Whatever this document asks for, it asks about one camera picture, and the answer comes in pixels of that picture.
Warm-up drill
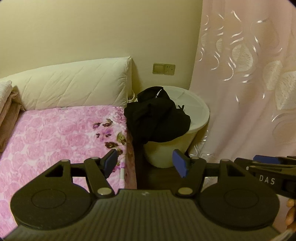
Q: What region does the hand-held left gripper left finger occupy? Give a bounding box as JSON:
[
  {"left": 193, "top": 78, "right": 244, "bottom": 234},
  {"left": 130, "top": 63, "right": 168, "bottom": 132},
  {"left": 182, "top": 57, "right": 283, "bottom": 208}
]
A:
[{"left": 44, "top": 149, "right": 119, "bottom": 198}]

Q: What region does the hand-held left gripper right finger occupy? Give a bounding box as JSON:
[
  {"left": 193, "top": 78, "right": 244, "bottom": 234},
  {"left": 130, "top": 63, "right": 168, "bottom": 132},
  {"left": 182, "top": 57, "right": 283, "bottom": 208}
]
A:
[{"left": 172, "top": 149, "right": 249, "bottom": 199}]

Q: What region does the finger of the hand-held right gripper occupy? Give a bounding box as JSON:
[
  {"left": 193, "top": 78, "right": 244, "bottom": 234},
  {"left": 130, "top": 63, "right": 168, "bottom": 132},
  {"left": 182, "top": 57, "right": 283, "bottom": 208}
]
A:
[
  {"left": 233, "top": 158, "right": 296, "bottom": 174},
  {"left": 253, "top": 155, "right": 296, "bottom": 165}
]

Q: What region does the black sweater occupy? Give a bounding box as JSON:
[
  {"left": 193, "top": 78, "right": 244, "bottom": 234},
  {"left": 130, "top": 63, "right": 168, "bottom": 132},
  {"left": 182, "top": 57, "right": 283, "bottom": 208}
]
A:
[{"left": 124, "top": 86, "right": 191, "bottom": 144}]

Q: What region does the white plastic bin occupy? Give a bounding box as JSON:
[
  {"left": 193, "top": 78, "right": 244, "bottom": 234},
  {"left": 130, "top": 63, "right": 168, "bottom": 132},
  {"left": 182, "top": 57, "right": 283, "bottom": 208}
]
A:
[{"left": 142, "top": 85, "right": 211, "bottom": 169}]

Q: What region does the person's right hand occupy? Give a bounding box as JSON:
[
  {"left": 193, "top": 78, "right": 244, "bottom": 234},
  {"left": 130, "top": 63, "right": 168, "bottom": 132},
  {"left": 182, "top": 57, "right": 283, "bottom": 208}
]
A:
[{"left": 285, "top": 199, "right": 296, "bottom": 227}]

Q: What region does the dark wooden nightstand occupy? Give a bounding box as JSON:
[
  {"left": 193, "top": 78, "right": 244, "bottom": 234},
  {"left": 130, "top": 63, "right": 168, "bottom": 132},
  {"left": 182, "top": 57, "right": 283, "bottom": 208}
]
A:
[{"left": 133, "top": 137, "right": 222, "bottom": 191}]

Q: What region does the pink floral blanket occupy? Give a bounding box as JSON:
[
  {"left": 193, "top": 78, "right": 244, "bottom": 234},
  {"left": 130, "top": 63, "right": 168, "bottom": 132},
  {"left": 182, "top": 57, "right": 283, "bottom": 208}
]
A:
[{"left": 0, "top": 104, "right": 137, "bottom": 234}]

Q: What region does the pink sheer patterned curtain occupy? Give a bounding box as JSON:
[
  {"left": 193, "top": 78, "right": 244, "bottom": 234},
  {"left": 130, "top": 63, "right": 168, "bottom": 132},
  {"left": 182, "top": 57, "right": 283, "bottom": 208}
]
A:
[{"left": 188, "top": 0, "right": 296, "bottom": 209}]

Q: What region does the white quilted pillow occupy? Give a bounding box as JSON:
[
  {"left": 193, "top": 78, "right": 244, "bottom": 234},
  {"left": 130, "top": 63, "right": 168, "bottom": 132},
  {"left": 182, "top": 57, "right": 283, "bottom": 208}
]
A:
[{"left": 0, "top": 57, "right": 134, "bottom": 111}]

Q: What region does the beige fleece blanket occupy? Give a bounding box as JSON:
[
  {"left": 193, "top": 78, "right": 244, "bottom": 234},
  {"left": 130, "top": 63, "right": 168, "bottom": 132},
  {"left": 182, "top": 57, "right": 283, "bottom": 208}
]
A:
[{"left": 0, "top": 85, "right": 26, "bottom": 154}]

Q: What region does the white cable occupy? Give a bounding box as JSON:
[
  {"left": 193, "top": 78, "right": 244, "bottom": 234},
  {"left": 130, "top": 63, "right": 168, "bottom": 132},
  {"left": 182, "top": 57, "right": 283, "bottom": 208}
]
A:
[{"left": 127, "top": 89, "right": 138, "bottom": 103}]

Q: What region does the beige wall socket plate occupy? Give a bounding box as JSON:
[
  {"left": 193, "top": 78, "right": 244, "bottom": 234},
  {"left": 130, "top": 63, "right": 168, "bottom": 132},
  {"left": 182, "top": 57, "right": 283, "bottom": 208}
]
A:
[{"left": 152, "top": 62, "right": 176, "bottom": 76}]

